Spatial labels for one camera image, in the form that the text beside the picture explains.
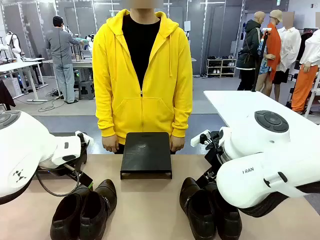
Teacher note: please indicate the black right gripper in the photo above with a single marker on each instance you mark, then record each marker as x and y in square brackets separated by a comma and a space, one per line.
[215, 155]

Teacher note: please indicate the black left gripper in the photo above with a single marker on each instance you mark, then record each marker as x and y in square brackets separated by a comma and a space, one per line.
[57, 171]

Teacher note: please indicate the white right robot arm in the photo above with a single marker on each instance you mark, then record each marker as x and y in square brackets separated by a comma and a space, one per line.
[250, 150]

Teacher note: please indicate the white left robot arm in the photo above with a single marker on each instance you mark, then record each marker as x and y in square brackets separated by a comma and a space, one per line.
[25, 150]

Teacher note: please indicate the person's right forearm yellow sleeve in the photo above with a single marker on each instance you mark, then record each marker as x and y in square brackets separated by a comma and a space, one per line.
[106, 117]

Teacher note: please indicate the person's left forearm yellow sleeve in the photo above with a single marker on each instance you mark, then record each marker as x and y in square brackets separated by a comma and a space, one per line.
[182, 117]

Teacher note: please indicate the black shoe stand arched sides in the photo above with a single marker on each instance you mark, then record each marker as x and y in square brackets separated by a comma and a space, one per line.
[83, 157]

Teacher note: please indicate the black flat shoe stand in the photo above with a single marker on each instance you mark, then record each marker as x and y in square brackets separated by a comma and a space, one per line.
[146, 152]

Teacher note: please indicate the person in yellow hoodie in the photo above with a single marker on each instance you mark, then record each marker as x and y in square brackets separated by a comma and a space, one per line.
[160, 75]

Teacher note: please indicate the person's right hand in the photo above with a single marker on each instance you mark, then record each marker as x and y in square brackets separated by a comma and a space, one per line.
[110, 145]

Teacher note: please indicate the person's left hand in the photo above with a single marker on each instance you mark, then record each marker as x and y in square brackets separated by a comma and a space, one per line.
[177, 145]

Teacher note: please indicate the white side table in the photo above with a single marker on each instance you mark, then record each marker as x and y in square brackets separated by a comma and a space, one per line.
[225, 102]

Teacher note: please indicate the grey plastic stool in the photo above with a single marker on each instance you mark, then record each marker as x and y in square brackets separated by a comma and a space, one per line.
[86, 90]

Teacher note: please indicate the white shoe rack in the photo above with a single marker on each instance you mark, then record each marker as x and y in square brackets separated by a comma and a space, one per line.
[221, 67]

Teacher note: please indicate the dark hanging garment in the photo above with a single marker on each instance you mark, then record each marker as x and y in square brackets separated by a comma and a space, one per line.
[5, 96]

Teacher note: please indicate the grey workbench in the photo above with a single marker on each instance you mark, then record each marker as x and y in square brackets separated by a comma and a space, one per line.
[82, 63]

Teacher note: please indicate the white desk with legs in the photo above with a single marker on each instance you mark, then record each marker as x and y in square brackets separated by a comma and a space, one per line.
[20, 66]

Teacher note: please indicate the man in grey clothes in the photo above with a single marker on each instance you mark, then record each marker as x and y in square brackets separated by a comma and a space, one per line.
[62, 50]

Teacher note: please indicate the mannequin in dark jacket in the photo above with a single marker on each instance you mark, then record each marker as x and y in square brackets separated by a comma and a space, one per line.
[250, 47]

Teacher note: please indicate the mannequin in orange trousers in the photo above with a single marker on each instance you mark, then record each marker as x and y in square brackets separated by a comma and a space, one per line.
[305, 80]

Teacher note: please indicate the mannequin in orange top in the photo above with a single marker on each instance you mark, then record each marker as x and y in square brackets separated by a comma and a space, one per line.
[272, 47]

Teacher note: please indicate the white humanoid robot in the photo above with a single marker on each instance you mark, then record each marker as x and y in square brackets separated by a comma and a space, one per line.
[13, 45]

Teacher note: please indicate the white paper sheet on partition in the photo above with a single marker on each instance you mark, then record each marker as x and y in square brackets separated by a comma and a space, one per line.
[187, 26]

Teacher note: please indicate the figure in white shirt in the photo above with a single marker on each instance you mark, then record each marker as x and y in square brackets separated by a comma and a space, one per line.
[290, 47]

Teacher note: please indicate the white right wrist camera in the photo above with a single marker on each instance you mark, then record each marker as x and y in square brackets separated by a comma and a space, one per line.
[197, 140]

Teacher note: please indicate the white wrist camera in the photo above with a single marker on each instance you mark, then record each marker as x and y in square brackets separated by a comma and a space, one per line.
[197, 140]
[86, 138]

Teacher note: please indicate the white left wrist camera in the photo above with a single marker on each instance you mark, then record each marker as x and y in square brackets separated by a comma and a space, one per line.
[86, 138]

